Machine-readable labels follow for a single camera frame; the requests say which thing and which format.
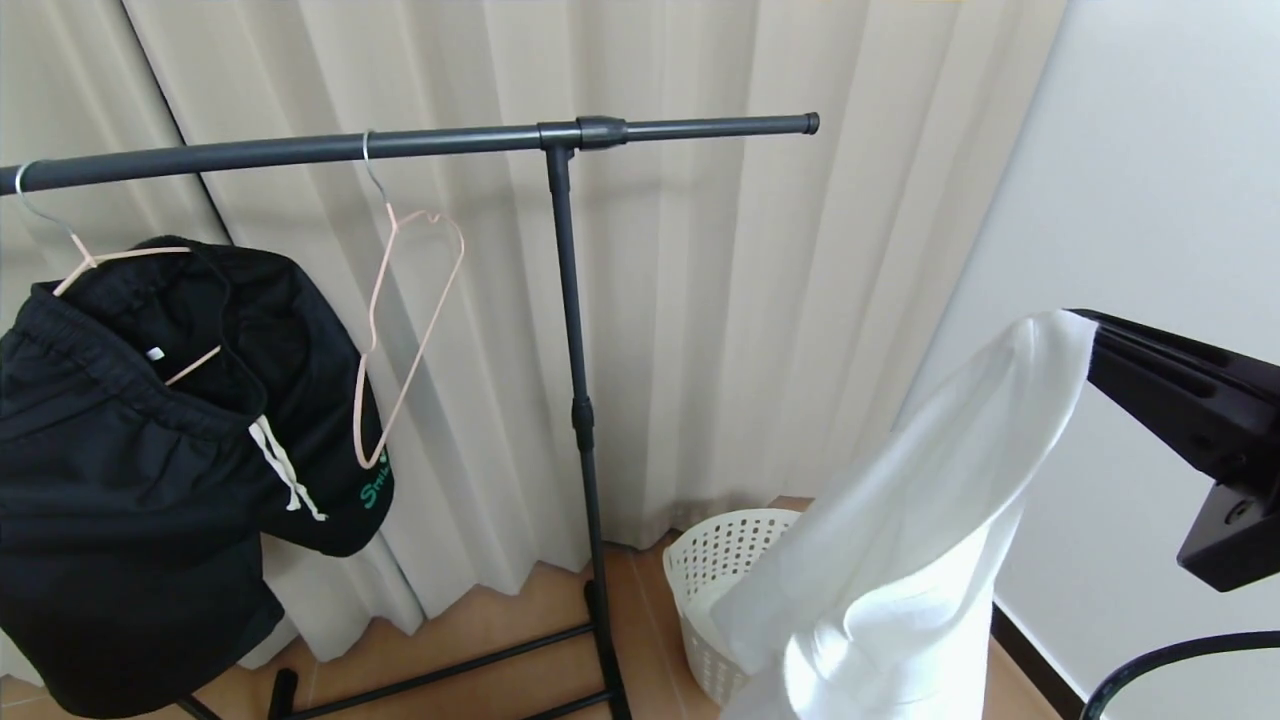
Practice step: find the white laundry basket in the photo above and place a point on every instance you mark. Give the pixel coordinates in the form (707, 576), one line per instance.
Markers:
(720, 550)

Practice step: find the white garment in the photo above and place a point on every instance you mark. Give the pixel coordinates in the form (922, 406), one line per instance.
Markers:
(900, 550)

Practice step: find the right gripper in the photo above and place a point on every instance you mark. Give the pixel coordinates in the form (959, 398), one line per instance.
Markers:
(1240, 540)

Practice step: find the black clothes rack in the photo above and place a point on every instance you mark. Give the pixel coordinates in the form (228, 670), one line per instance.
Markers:
(560, 250)

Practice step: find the pink clothes hanger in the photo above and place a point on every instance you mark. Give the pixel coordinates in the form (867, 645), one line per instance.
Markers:
(90, 260)
(389, 208)

